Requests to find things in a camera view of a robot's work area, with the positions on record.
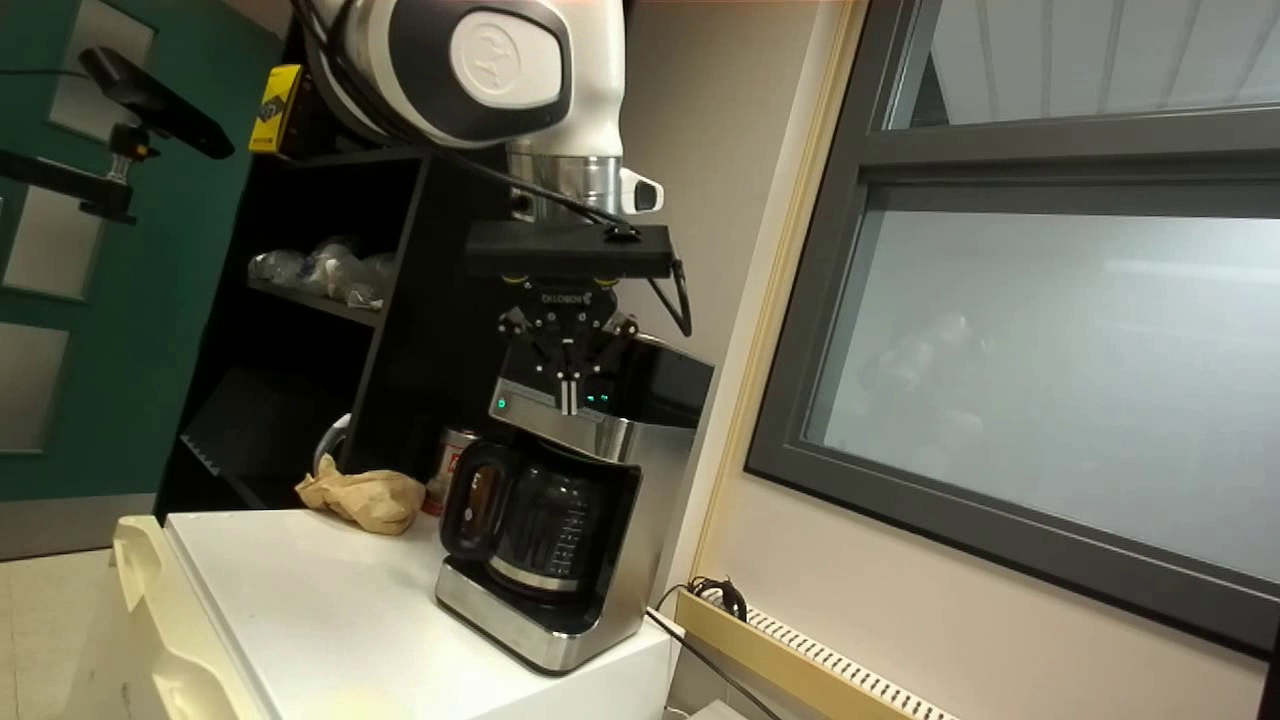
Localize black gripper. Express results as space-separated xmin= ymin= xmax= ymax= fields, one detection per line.
xmin=491 ymin=276 xmax=640 ymax=422

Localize black and steel coffee maker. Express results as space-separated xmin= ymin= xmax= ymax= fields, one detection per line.
xmin=431 ymin=333 xmax=721 ymax=680

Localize black shelving unit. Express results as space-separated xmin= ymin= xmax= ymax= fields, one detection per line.
xmin=153 ymin=0 xmax=535 ymax=529

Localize tan plush toy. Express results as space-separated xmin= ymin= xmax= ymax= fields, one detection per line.
xmin=294 ymin=454 xmax=430 ymax=540

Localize clear plastic bags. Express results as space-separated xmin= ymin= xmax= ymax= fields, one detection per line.
xmin=246 ymin=237 xmax=402 ymax=322

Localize yellow box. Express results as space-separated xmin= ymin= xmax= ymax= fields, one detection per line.
xmin=246 ymin=61 xmax=310 ymax=161

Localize grey framed window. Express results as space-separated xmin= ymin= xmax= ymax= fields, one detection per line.
xmin=741 ymin=0 xmax=1280 ymax=661

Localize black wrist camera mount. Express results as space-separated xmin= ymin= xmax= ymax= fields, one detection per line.
xmin=461 ymin=215 xmax=676 ymax=289

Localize glass coffee carafe black handle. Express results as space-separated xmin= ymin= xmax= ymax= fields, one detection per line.
xmin=436 ymin=438 xmax=622 ymax=600

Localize black power cable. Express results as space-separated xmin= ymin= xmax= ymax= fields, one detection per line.
xmin=643 ymin=571 xmax=785 ymax=720

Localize black stereo camera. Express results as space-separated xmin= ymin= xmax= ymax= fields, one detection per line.
xmin=77 ymin=43 xmax=241 ymax=165

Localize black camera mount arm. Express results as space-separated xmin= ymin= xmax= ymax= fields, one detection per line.
xmin=0 ymin=124 xmax=159 ymax=230

